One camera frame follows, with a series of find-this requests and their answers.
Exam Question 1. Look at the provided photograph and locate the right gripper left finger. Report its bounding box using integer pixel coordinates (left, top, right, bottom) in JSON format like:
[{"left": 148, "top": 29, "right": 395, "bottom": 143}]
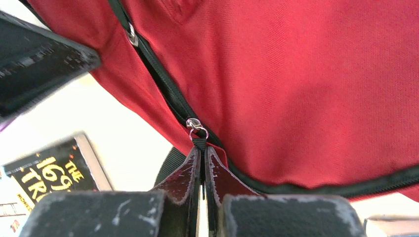
[{"left": 20, "top": 148, "right": 201, "bottom": 237}]

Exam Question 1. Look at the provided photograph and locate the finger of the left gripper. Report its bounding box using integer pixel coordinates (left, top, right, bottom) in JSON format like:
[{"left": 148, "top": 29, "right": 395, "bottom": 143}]
[{"left": 0, "top": 12, "right": 101, "bottom": 118}]

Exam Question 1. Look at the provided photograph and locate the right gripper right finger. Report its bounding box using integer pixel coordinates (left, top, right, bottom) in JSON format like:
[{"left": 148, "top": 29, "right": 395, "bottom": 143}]
[{"left": 204, "top": 147, "right": 366, "bottom": 237}]

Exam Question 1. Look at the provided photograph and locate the Treehouse paperback book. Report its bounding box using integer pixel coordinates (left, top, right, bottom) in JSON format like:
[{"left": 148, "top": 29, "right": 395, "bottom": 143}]
[{"left": 0, "top": 133, "right": 112, "bottom": 237}]

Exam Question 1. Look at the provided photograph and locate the red backpack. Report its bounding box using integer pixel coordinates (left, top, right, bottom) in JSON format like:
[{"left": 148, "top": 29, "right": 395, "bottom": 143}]
[{"left": 28, "top": 0, "right": 419, "bottom": 201}]

